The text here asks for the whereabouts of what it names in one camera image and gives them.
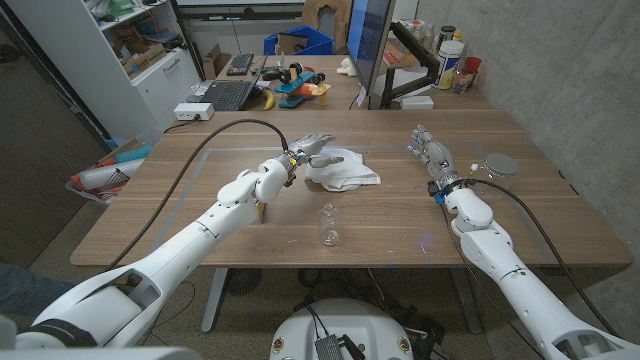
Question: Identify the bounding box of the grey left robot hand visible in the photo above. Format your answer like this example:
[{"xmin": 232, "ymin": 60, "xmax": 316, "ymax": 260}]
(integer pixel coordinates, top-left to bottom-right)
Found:
[{"xmin": 287, "ymin": 132, "xmax": 346, "ymax": 171}]

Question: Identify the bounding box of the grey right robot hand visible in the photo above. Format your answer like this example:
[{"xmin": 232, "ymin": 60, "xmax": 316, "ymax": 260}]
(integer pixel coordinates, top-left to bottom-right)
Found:
[{"xmin": 407, "ymin": 124, "xmax": 461, "ymax": 185}]

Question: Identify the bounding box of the white napkin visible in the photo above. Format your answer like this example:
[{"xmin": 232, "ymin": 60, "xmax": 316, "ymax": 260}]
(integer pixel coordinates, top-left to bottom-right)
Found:
[{"xmin": 303, "ymin": 147, "xmax": 382, "ymax": 193}]

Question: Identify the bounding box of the transparent plastic bottle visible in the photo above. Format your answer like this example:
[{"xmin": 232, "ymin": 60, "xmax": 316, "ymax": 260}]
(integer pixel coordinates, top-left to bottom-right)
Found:
[{"xmin": 317, "ymin": 202, "xmax": 342, "ymax": 248}]

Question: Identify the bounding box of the colourful wooden toy airplane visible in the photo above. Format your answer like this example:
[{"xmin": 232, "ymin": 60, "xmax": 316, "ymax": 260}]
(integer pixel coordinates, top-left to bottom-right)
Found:
[{"xmin": 273, "ymin": 62, "xmax": 332, "ymax": 110}]

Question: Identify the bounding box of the white flat box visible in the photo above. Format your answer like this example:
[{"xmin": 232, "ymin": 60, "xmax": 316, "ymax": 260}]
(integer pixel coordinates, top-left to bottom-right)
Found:
[{"xmin": 399, "ymin": 94, "xmax": 435, "ymax": 111}]

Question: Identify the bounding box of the round silver lid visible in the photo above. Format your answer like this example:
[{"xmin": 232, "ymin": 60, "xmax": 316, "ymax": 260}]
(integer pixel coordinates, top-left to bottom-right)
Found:
[{"xmin": 472, "ymin": 152, "xmax": 520, "ymax": 191}]

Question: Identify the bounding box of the small clear glass jar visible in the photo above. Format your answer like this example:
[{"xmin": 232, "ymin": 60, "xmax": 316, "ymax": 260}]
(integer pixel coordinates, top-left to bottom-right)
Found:
[{"xmin": 452, "ymin": 67, "xmax": 476, "ymax": 95}]

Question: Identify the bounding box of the crumpled white tissue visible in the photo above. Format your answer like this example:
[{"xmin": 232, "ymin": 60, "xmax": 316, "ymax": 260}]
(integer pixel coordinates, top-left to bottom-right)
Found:
[{"xmin": 335, "ymin": 56, "xmax": 357, "ymax": 79}]

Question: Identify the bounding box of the white labelled canister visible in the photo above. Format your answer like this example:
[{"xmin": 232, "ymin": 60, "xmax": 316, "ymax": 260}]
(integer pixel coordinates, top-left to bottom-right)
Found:
[{"xmin": 432, "ymin": 39, "xmax": 465, "ymax": 91}]

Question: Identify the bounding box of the black laptop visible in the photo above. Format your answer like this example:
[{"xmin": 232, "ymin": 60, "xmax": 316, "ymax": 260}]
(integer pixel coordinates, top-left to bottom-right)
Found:
[{"xmin": 199, "ymin": 54, "xmax": 269, "ymax": 112}]

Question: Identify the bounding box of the blue plastic bin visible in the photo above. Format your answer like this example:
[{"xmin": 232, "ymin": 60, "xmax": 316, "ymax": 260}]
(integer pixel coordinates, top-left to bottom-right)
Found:
[{"xmin": 263, "ymin": 23, "xmax": 335, "ymax": 56}]

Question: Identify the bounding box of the red snack box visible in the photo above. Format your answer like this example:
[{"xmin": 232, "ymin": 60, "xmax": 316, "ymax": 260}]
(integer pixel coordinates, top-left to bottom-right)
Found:
[{"xmin": 382, "ymin": 42, "xmax": 421, "ymax": 69}]

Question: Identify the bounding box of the black keyboard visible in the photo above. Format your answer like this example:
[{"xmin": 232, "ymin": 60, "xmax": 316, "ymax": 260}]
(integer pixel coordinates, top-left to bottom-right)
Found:
[{"xmin": 225, "ymin": 52, "xmax": 255, "ymax": 77}]

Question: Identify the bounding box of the black computer monitor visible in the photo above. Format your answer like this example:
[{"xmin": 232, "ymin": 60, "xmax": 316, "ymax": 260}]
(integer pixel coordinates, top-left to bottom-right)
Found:
[{"xmin": 346, "ymin": 0, "xmax": 396, "ymax": 101}]

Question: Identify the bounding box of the white power strip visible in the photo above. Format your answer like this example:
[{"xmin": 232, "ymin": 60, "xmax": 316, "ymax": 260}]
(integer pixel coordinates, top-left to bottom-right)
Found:
[{"xmin": 173, "ymin": 102, "xmax": 215, "ymax": 122}]

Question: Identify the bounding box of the brown cardboard box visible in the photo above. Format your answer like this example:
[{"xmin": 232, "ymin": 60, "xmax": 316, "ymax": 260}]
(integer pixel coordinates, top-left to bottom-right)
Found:
[{"xmin": 202, "ymin": 43, "xmax": 232, "ymax": 80}]

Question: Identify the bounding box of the grey table leg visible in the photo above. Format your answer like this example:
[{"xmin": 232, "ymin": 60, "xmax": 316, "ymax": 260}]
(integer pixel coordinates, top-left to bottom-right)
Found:
[
  {"xmin": 200, "ymin": 267, "xmax": 229, "ymax": 334},
  {"xmin": 449, "ymin": 267, "xmax": 484, "ymax": 335}
]

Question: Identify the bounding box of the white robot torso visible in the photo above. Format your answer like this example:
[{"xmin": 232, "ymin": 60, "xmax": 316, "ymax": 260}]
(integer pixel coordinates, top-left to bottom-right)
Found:
[{"xmin": 269, "ymin": 298, "xmax": 415, "ymax": 360}]

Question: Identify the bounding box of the teal foam roll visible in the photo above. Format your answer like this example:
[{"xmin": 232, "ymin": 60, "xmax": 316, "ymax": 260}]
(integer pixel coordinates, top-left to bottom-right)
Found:
[{"xmin": 113, "ymin": 144, "xmax": 154, "ymax": 164}]

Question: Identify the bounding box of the white shelf cabinet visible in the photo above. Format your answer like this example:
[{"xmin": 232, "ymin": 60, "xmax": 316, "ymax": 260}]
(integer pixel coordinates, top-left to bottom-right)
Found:
[{"xmin": 4, "ymin": 0, "xmax": 204, "ymax": 146}]

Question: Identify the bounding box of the person's leg in jeans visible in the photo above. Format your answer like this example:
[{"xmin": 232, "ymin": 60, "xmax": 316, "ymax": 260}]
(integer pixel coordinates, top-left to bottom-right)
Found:
[{"xmin": 0, "ymin": 262, "xmax": 76, "ymax": 319}]

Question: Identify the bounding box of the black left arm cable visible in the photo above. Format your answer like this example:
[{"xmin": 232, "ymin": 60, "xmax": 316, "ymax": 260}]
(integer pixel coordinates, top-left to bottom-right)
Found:
[{"xmin": 107, "ymin": 118, "xmax": 291, "ymax": 271}]

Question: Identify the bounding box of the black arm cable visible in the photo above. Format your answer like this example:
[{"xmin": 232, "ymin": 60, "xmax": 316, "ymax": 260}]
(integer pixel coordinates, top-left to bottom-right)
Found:
[
  {"xmin": 107, "ymin": 118, "xmax": 291, "ymax": 271},
  {"xmin": 467, "ymin": 178, "xmax": 621, "ymax": 337}
]

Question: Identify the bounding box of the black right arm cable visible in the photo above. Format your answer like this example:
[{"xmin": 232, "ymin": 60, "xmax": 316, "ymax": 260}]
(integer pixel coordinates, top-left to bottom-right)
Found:
[{"xmin": 467, "ymin": 178, "xmax": 621, "ymax": 337}]

